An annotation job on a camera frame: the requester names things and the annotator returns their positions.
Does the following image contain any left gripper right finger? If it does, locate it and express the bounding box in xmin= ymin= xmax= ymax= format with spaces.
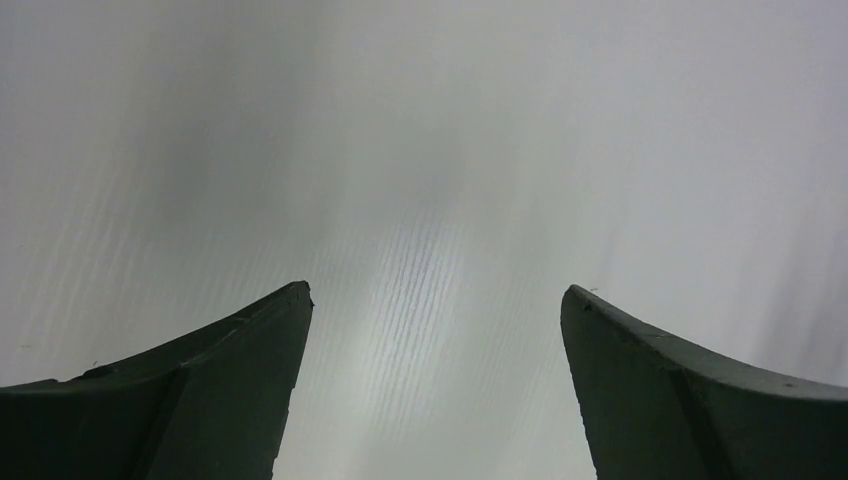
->
xmin=560 ymin=285 xmax=847 ymax=479

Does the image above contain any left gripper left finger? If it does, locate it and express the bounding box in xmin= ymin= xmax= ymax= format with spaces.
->
xmin=1 ymin=281 xmax=314 ymax=479

